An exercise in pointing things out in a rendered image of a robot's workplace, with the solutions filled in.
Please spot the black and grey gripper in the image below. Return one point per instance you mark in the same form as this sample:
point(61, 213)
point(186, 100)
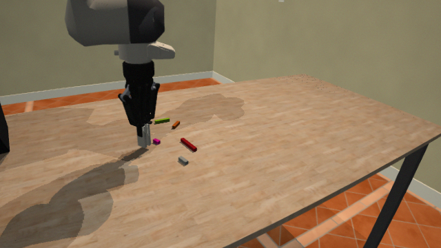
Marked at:
point(141, 105)

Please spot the orange rod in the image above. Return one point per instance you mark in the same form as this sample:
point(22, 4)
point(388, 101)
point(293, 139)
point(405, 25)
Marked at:
point(176, 125)

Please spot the red rod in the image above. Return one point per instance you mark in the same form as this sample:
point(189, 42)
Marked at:
point(188, 144)

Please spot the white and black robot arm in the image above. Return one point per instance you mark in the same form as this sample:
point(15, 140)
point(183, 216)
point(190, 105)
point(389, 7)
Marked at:
point(105, 22)

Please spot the lime green rod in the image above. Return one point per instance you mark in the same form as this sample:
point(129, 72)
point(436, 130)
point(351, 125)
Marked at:
point(163, 120)

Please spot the small magenta block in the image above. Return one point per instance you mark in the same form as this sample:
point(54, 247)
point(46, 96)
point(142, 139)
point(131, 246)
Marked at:
point(156, 141)

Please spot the grey rectangular bar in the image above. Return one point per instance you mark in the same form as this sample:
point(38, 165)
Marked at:
point(183, 160)

